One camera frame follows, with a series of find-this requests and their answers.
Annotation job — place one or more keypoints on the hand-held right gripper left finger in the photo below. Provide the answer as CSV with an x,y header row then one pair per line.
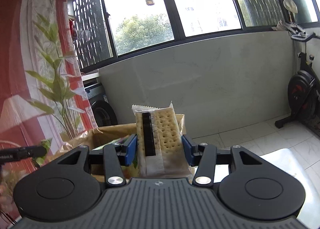
x,y
131,149

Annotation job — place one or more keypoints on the black framed window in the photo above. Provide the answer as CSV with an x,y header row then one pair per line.
x,y
150,18

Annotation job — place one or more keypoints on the black exercise bike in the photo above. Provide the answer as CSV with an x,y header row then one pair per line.
x,y
302,88

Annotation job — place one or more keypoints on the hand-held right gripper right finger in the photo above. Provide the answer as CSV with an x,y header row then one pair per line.
x,y
187,149

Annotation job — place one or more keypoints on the clear cracker packet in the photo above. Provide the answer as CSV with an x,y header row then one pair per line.
x,y
167,131

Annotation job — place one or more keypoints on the red hanging item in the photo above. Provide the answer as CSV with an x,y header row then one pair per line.
x,y
72,27

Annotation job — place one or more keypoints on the dark washing machine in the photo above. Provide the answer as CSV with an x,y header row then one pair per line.
x,y
100,109

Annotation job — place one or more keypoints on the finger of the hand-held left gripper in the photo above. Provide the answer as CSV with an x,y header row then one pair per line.
x,y
27,152

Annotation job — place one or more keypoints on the grey plastic bag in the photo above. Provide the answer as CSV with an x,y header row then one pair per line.
x,y
83,35

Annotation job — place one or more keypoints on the white hanging bag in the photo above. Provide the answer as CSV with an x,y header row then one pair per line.
x,y
290,5

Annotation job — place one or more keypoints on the red white printed curtain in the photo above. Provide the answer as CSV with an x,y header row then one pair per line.
x,y
37,43

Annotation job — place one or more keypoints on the white countertop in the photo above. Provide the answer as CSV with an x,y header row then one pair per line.
x,y
90,76

